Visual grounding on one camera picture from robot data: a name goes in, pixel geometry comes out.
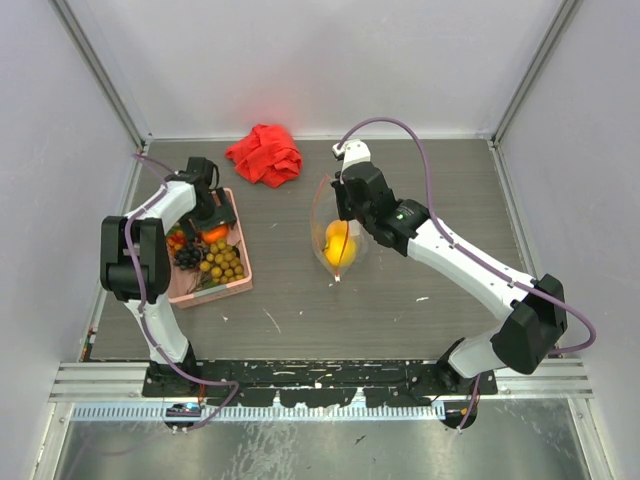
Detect orange persimmon with leaf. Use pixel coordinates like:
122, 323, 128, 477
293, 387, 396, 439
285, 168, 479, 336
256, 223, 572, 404
200, 225, 229, 244

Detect dark purple grape bunch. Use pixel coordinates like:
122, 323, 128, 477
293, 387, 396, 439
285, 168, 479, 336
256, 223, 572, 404
174, 243, 203, 270

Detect clear zip top bag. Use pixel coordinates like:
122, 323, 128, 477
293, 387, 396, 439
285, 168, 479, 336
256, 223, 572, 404
310, 175, 368, 283

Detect yellow pear fruit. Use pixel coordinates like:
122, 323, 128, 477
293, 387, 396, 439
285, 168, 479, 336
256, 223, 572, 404
324, 235, 357, 268

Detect pink perforated plastic basket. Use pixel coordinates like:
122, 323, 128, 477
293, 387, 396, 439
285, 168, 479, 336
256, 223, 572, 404
167, 219, 253, 309

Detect orange fruit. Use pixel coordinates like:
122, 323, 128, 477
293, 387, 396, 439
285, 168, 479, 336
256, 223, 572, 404
325, 220, 349, 244

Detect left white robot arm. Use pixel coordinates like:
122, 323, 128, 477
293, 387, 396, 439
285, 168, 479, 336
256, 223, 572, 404
100, 154, 239, 396

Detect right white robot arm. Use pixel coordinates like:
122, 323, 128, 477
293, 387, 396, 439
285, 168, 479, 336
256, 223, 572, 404
331, 162, 567, 394

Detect bunch of brown longans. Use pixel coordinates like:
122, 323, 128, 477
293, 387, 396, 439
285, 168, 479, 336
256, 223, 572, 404
199, 238, 245, 288

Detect crumpled red cloth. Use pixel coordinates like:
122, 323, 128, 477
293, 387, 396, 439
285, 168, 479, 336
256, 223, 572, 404
225, 124, 303, 188

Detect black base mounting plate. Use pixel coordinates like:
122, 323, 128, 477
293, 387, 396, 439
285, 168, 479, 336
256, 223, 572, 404
142, 360, 474, 408

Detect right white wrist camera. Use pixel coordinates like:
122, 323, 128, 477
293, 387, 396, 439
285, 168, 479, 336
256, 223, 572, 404
332, 139, 371, 171

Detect grey slotted cable duct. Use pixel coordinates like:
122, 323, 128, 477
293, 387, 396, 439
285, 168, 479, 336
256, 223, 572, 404
70, 400, 445, 422

